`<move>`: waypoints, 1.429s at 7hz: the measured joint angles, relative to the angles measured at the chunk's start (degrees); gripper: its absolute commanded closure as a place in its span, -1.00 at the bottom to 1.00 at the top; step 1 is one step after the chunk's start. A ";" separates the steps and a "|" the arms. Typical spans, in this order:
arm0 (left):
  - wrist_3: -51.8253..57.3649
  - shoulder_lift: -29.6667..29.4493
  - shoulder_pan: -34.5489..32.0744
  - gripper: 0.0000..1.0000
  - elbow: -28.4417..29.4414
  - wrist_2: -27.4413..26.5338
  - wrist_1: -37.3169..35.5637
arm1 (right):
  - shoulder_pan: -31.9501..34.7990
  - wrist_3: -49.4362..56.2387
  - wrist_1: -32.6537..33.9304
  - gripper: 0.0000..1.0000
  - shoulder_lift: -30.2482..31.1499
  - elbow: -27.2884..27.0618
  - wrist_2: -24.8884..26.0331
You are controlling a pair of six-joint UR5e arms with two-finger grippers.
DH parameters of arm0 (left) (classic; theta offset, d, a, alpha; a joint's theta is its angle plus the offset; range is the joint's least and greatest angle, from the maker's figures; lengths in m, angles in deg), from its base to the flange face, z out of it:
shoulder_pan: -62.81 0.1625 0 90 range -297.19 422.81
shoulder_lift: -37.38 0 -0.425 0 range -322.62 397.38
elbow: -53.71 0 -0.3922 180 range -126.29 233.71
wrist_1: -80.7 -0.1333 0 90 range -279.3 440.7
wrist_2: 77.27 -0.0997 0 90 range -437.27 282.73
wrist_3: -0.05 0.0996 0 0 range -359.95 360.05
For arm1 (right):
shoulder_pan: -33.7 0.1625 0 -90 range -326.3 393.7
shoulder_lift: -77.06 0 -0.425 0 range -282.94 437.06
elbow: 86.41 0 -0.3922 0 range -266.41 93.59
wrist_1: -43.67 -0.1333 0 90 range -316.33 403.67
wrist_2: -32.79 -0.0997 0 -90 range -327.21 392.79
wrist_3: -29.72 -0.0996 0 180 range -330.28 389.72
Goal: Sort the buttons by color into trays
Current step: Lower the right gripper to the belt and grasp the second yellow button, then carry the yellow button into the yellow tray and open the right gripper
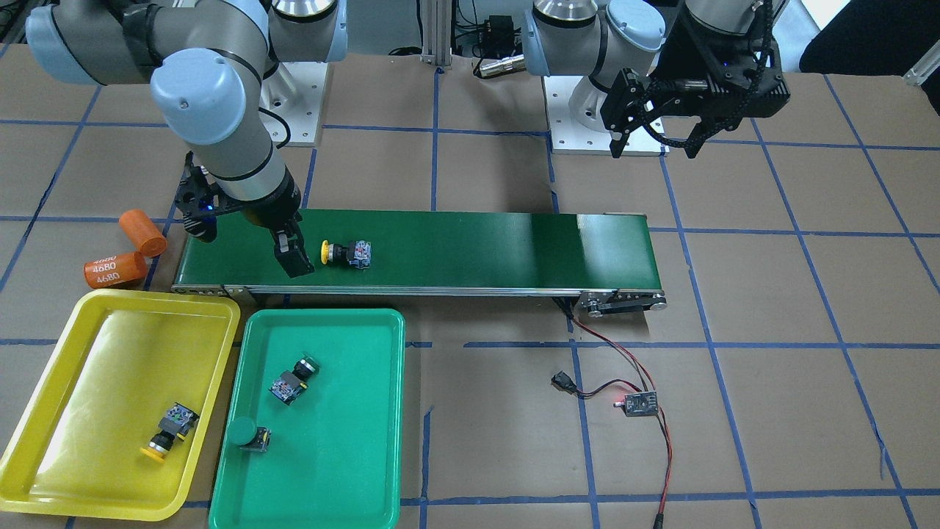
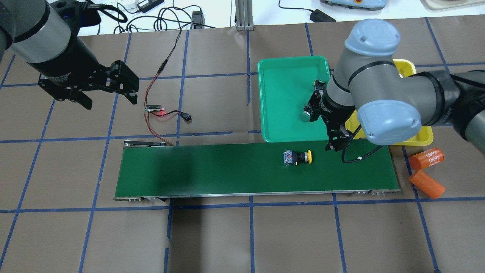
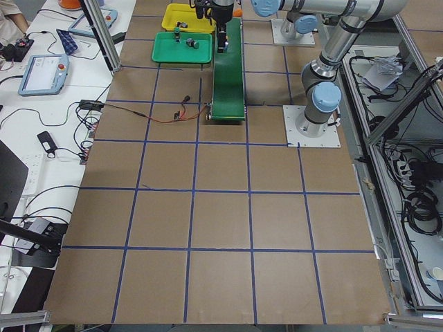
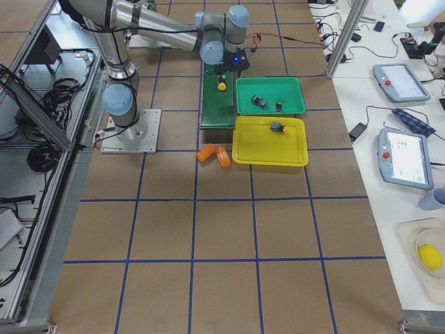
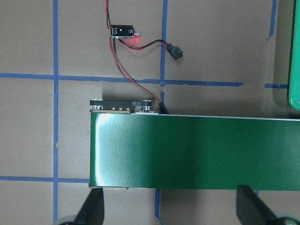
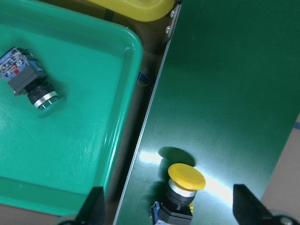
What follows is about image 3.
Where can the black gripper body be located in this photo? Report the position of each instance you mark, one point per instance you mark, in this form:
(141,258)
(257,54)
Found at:
(221,14)

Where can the green push button switch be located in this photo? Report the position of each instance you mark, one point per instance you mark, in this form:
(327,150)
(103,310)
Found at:
(177,34)

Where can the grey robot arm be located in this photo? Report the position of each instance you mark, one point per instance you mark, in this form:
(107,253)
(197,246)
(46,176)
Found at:
(354,15)
(221,11)

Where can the green plastic tray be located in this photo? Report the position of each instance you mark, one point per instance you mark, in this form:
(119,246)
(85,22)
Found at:
(166,50)

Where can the green conveyor belt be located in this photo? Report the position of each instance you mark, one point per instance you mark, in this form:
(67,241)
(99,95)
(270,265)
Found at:
(228,102)

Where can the white power strip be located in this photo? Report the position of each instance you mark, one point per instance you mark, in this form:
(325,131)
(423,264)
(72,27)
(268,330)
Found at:
(35,164)

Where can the aluminium frame post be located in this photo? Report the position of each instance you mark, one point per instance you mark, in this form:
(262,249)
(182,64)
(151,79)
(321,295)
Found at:
(93,13)

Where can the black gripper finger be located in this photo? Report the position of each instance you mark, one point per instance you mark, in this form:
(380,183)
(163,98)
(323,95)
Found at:
(221,38)

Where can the black power adapter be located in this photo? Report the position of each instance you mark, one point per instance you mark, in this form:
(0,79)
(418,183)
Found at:
(92,105)

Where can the yellow plastic tray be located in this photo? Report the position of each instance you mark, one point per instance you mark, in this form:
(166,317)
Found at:
(183,13)

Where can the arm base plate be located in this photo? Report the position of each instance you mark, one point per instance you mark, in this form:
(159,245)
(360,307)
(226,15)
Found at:
(285,34)
(302,133)

